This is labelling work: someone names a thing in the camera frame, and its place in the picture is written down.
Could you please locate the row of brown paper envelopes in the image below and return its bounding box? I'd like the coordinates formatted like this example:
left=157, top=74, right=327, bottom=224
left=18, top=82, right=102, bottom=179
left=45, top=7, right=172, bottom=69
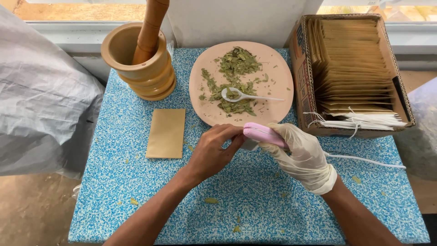
left=306, top=18, right=396, bottom=114

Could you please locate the blue speckled table cover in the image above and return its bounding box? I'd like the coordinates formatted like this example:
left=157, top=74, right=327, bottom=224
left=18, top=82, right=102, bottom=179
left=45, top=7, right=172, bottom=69
left=68, top=47, right=431, bottom=245

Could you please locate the person's left hand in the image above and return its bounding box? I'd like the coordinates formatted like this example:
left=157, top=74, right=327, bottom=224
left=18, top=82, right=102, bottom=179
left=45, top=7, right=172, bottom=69
left=186, top=124, right=246, bottom=182

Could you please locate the wooden pestle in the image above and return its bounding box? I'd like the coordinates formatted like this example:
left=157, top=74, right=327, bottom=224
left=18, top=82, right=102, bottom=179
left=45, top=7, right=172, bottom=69
left=132, top=0, right=170, bottom=65

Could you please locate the white window frame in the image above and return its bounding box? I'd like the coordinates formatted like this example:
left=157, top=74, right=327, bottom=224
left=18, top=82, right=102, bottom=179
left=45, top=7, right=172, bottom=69
left=25, top=0, right=437, bottom=72

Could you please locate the person's right hand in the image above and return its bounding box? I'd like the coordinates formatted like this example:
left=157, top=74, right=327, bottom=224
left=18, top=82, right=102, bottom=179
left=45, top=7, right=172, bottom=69
left=258, top=123, right=338, bottom=195

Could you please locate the white plastic spoon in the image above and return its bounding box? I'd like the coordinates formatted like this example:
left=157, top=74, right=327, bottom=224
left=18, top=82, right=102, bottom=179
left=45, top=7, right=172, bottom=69
left=221, top=87, right=285, bottom=103

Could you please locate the wooden mortar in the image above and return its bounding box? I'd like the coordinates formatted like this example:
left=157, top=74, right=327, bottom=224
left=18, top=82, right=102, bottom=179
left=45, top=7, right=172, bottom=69
left=101, top=22, right=177, bottom=102

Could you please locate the pink handheld bag sealer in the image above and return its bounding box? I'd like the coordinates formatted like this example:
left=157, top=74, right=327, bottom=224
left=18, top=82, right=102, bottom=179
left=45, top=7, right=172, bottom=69
left=243, top=122, right=291, bottom=151

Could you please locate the cardboard box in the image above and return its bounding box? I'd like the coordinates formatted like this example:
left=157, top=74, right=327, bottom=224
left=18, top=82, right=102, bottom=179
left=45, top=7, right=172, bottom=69
left=288, top=14, right=417, bottom=139

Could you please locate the grey plastic sack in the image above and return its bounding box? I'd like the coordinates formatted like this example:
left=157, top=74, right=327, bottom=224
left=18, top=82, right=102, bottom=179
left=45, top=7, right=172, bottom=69
left=0, top=4, right=106, bottom=178

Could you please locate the pile of dried green leaves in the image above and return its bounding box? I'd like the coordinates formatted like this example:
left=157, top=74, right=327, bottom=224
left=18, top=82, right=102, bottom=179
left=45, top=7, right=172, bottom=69
left=199, top=46, right=270, bottom=117

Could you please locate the stack of white tea bags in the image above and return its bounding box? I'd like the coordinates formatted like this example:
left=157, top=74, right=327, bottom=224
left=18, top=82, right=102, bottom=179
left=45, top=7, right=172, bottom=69
left=303, top=107, right=408, bottom=139

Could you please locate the small white tea bag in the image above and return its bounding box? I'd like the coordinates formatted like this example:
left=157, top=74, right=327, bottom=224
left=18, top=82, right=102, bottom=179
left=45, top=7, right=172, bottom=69
left=240, top=139, right=261, bottom=151

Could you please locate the brown paper envelope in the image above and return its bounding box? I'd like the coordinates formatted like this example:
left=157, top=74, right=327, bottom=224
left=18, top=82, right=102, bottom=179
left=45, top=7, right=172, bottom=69
left=145, top=108, right=186, bottom=159

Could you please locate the white sealer power cable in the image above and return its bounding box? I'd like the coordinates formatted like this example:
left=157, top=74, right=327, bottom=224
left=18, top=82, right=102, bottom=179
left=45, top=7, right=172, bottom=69
left=324, top=152, right=407, bottom=170

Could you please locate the pink round plate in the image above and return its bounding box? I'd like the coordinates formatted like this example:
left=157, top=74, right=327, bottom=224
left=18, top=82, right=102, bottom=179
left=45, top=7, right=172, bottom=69
left=189, top=41, right=294, bottom=127

